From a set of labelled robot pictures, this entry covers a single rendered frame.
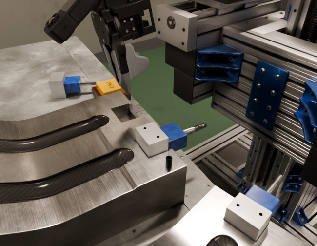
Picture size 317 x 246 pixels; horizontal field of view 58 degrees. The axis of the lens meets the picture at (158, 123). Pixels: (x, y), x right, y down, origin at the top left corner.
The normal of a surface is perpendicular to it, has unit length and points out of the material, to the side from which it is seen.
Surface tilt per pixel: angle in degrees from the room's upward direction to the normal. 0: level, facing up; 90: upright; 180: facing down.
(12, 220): 27
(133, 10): 82
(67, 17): 81
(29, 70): 0
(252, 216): 0
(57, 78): 0
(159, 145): 90
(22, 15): 90
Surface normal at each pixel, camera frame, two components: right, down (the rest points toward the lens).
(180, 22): -0.80, 0.36
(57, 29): 0.49, 0.39
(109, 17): 0.15, -0.37
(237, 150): 0.00, -0.80
